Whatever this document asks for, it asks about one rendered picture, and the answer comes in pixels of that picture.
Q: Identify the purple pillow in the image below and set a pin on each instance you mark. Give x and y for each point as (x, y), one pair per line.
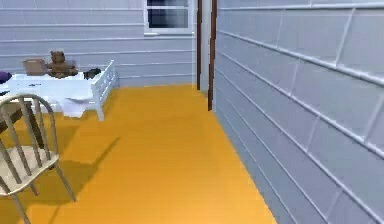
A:
(4, 77)

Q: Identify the beige wooden spindle chair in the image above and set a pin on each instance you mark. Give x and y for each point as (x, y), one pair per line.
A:
(28, 163)

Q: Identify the brown door frame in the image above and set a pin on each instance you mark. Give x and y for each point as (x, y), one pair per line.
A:
(211, 56)

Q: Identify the white framed window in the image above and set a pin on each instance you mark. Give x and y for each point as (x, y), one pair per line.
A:
(168, 16)

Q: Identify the brown teddy bear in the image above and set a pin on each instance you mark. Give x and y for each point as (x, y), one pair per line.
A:
(60, 66)

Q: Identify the dark brown wooden table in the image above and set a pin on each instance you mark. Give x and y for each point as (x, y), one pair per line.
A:
(20, 116)

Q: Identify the small black object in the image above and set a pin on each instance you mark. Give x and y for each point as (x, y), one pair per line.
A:
(91, 73)

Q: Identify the white bed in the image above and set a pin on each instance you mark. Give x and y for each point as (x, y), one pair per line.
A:
(56, 91)

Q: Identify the brown cardboard box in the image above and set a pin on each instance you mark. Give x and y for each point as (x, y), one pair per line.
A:
(34, 66)

